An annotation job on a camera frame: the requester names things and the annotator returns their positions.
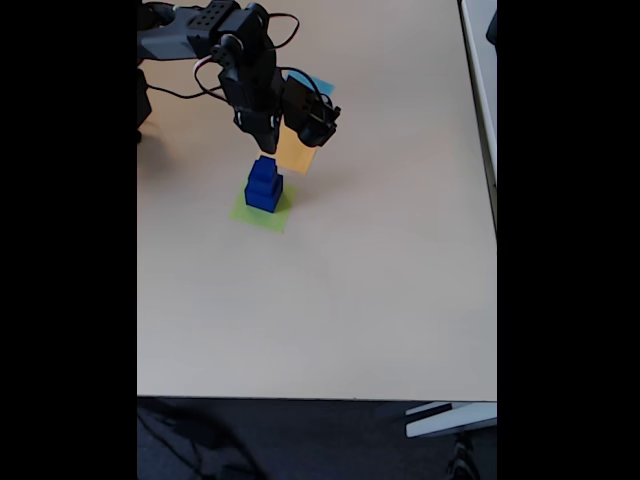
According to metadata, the medium blue cube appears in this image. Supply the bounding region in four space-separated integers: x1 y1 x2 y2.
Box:
247 164 280 196

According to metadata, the large blue cube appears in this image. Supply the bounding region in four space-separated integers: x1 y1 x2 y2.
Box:
243 175 285 215

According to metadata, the orange paper square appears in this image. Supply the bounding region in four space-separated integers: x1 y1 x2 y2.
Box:
274 123 321 176

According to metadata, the blue paper square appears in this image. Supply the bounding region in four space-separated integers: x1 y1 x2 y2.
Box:
285 69 336 95

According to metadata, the green paper square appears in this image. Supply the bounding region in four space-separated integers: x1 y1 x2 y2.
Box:
228 182 299 235

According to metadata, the white side table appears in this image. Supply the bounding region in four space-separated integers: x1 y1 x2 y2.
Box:
457 0 498 241

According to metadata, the white table foot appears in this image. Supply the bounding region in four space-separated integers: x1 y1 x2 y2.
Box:
404 401 498 439

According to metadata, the black camera box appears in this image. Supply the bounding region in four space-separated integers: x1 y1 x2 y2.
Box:
282 74 343 149

